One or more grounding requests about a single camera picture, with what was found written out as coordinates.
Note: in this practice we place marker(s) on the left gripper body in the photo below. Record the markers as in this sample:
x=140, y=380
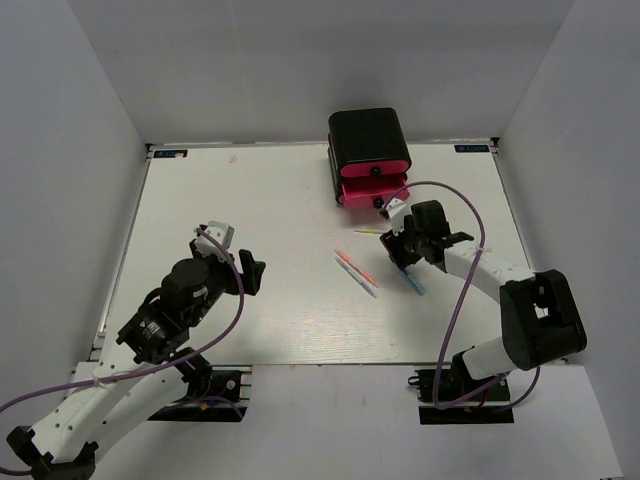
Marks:
x=223, y=272

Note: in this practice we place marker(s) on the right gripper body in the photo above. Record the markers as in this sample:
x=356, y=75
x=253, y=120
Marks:
x=407, y=247

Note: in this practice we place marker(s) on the light blue pen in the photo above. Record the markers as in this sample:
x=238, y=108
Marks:
x=417, y=287

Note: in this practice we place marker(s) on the yellow pen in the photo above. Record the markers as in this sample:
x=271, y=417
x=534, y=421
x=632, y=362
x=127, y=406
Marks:
x=371, y=231

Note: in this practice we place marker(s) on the pink drawer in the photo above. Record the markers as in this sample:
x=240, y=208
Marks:
x=368, y=192
x=374, y=169

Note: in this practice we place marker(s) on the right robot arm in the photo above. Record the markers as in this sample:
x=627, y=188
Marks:
x=539, y=319

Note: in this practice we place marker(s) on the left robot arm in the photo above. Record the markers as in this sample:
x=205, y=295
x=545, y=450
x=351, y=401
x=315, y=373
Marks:
x=146, y=367

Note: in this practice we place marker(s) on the red clear pen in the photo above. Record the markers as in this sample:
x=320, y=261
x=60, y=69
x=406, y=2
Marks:
x=356, y=268

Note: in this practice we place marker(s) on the blue clear pen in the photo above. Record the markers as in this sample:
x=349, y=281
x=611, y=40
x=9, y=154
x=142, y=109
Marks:
x=354, y=275

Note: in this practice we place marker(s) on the black drawer cabinet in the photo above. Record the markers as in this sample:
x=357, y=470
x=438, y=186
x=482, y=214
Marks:
x=364, y=135

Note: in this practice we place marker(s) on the right corner label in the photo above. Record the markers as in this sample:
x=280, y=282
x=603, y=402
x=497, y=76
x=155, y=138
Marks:
x=472, y=148

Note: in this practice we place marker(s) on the corner label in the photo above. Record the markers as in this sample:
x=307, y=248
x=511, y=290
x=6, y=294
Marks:
x=170, y=154
x=472, y=148

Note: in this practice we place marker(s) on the left corner label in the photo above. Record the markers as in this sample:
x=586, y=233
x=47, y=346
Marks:
x=170, y=154

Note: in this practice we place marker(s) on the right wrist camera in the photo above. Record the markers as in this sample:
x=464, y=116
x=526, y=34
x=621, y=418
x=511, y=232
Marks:
x=395, y=212

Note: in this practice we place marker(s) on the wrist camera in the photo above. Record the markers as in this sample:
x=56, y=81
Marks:
x=395, y=212
x=215, y=235

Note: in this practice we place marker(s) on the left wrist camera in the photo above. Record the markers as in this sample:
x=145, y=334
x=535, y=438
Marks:
x=215, y=235

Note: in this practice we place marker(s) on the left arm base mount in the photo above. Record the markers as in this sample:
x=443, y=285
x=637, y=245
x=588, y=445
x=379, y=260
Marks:
x=221, y=397

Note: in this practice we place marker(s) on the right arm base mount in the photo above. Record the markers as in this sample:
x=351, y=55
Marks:
x=489, y=407

